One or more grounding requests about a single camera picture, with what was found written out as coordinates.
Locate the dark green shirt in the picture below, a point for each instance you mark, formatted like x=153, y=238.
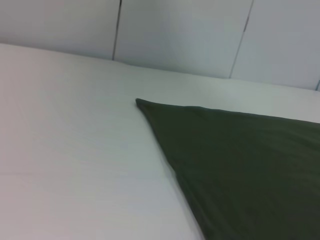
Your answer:
x=237, y=162

